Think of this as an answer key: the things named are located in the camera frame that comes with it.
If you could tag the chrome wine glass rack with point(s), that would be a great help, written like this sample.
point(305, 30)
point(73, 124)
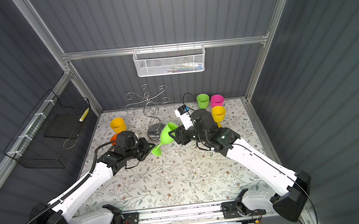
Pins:
point(150, 108)

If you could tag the white wire mesh basket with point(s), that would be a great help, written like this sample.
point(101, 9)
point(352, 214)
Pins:
point(169, 62)

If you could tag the yellow wine glass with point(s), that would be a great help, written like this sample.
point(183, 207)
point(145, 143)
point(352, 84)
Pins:
point(218, 114)
point(118, 125)

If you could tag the pink wine glass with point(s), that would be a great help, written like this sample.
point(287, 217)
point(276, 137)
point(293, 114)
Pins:
point(217, 100)

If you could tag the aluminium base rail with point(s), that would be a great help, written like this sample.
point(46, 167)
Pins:
point(182, 214)

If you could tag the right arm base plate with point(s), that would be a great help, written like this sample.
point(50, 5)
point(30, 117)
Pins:
point(230, 210)

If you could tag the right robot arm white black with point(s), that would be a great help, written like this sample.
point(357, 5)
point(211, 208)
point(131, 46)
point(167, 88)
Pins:
point(291, 189)

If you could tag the yellow marker in basket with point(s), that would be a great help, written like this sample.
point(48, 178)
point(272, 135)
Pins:
point(84, 114)

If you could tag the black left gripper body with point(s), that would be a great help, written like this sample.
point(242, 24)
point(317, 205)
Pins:
point(136, 152)

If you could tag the black wire basket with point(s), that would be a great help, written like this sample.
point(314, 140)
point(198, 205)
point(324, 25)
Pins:
point(47, 141)

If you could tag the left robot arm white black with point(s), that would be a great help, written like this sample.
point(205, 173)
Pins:
point(62, 209)

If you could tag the green wine glass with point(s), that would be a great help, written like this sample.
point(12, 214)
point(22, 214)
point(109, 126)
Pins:
point(165, 138)
point(203, 101)

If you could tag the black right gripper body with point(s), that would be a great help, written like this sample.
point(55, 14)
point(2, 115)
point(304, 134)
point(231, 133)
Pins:
point(193, 135)

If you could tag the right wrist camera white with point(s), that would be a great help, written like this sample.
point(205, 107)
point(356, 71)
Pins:
point(183, 114)

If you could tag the orange wine glass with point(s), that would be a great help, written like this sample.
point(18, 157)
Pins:
point(113, 139)

